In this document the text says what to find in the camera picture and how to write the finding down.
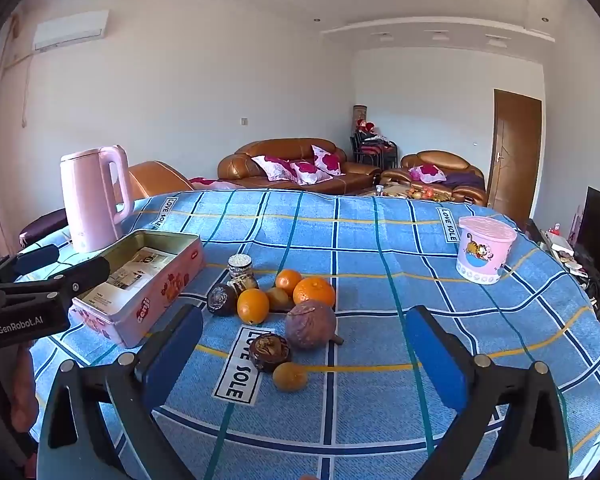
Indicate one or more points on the red plush toy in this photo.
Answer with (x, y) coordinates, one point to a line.
(366, 125)

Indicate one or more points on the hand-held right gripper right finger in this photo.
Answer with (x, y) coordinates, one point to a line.
(432, 350)

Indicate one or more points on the pink floral tin box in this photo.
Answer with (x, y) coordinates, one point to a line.
(150, 295)

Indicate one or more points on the brown leather chair back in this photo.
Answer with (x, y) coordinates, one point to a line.
(155, 177)

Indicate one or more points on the small tan cake print can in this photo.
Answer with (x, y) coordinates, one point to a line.
(243, 285)

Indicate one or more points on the low television cabinet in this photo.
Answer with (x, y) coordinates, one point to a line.
(570, 257)

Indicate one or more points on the smooth orange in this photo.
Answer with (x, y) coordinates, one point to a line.
(253, 306)
(288, 281)

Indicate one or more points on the brown leather armchair sofa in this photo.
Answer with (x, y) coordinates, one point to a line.
(440, 158)

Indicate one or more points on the white wall air conditioner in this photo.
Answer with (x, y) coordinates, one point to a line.
(70, 30)

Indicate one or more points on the large purple passion fruit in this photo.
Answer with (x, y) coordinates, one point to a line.
(310, 325)

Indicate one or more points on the long brown leather sofa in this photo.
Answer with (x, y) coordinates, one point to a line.
(280, 149)

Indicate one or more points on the kiwi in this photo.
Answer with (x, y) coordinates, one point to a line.
(279, 299)

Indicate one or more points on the small yellow round fruit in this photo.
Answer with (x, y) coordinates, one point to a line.
(289, 377)

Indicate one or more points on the small dark cake print can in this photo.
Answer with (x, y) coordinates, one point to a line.
(240, 264)

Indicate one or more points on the brown wooden door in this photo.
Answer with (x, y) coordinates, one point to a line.
(512, 160)

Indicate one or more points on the pink cartoon cat cup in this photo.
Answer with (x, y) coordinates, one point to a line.
(482, 250)

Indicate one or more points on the tall patterned vase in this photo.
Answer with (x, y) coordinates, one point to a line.
(360, 115)

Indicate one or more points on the bumpy mandarin orange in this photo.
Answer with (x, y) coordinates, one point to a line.
(315, 291)

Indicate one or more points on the stacked dark chairs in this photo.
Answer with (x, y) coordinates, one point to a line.
(375, 152)

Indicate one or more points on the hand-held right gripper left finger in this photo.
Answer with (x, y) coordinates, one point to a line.
(177, 355)

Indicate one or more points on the person's left hand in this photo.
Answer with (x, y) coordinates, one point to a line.
(24, 390)

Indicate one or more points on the printed paper leaflet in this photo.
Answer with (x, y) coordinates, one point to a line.
(130, 272)

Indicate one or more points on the blue plaid tablecloth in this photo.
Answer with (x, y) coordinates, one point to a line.
(370, 395)

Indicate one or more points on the purple blanket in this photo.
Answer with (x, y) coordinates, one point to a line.
(465, 180)

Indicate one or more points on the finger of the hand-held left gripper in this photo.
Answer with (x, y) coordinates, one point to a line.
(75, 280)
(35, 259)

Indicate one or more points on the pink electric kettle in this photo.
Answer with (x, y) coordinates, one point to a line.
(87, 195)

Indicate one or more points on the white pillow with magenta flowers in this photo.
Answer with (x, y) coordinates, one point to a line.
(327, 160)
(426, 172)
(272, 166)
(310, 172)

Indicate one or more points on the cluttered coffee table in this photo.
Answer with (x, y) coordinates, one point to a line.
(405, 192)

